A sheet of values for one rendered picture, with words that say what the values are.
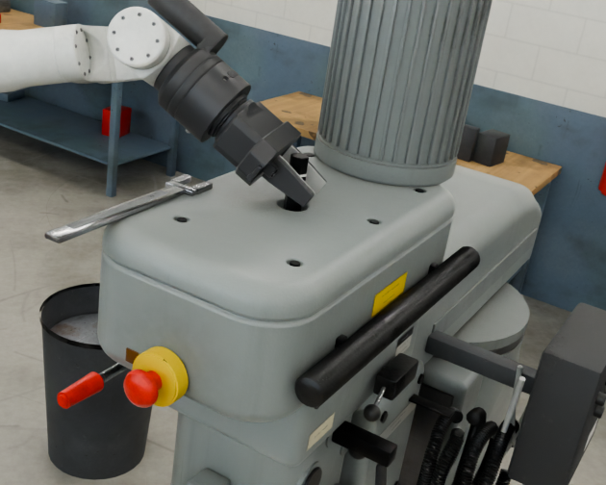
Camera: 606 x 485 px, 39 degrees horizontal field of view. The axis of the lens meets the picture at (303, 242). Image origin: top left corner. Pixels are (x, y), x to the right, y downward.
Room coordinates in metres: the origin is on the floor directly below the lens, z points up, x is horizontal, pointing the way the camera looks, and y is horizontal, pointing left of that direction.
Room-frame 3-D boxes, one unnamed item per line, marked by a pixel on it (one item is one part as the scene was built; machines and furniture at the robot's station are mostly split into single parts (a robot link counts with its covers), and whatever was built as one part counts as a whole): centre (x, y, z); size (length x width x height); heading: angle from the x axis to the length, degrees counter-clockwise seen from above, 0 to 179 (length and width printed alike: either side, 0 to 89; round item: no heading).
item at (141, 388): (0.73, 0.13, 1.76); 0.04 x 0.03 x 0.04; 63
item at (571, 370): (1.07, -0.42, 1.62); 0.20 x 0.09 x 0.21; 153
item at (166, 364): (0.75, 0.12, 1.76); 0.06 x 0.02 x 0.06; 63
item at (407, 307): (0.92, -0.13, 1.79); 0.45 x 0.04 x 0.04; 153
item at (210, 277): (0.97, 0.01, 1.81); 0.47 x 0.26 x 0.16; 153
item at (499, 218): (1.40, -0.21, 1.66); 0.80 x 0.23 x 0.20; 153
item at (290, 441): (0.99, 0.00, 1.68); 0.34 x 0.24 x 0.10; 153
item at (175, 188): (0.86, 0.19, 1.89); 0.24 x 0.04 x 0.01; 154
